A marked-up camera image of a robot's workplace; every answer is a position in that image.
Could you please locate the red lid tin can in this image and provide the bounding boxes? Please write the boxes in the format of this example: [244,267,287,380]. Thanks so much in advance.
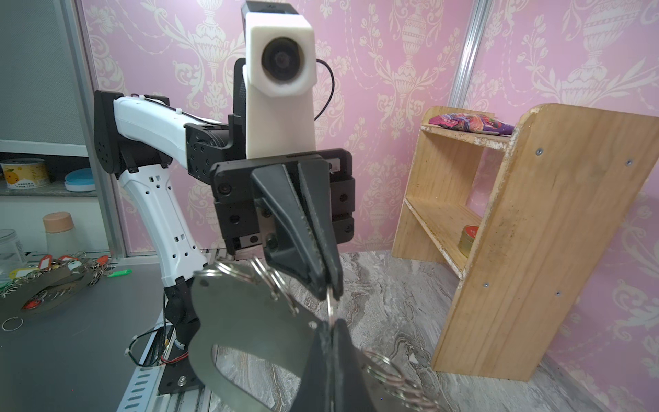
[458,225,479,258]

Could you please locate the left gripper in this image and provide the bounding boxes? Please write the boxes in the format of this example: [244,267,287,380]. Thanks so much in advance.
[210,149,355,300]

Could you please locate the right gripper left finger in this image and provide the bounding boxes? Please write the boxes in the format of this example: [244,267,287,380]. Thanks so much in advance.
[290,322,336,412]

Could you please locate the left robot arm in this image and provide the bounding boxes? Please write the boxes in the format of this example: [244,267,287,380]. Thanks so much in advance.
[94,90,355,340]

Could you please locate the wooden shelf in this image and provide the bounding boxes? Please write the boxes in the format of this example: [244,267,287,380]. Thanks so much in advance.
[392,104,658,381]

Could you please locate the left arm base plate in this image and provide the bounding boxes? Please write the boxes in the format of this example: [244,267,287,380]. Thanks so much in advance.
[158,357,204,395]

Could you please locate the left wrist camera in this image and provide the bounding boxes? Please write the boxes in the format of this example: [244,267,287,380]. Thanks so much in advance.
[241,1,317,159]

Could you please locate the purple snack packet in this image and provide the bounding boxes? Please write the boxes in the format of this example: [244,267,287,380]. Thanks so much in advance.
[428,113,515,136]

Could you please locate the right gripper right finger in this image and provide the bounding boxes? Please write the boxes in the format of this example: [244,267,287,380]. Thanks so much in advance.
[331,319,376,412]

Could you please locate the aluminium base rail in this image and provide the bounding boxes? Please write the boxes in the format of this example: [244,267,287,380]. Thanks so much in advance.
[116,246,248,412]

